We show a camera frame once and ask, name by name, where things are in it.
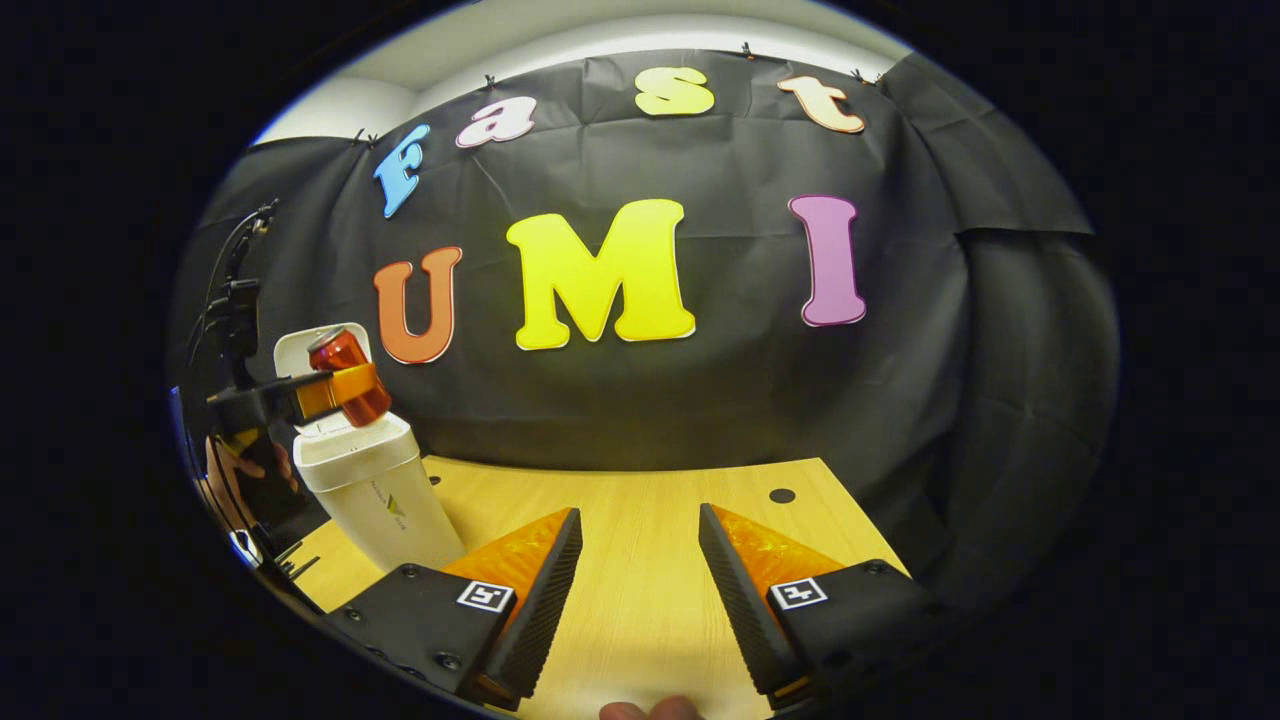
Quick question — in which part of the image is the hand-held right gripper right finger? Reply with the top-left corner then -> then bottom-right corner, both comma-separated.
698,503 -> 946,713

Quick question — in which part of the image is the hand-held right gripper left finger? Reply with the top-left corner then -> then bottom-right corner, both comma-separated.
325,507 -> 584,713

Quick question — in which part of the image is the red pop can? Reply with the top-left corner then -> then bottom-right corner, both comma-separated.
307,326 -> 393,429

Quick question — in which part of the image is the white desktop garbage bin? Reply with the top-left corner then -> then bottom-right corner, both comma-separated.
273,322 -> 467,573

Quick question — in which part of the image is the wooden desktop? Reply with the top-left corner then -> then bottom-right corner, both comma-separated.
283,455 -> 911,720

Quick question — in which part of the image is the black backdrop cloth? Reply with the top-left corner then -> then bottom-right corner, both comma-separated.
168,48 -> 1121,601

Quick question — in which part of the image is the black metal bracket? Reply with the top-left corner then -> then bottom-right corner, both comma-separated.
268,543 -> 323,583

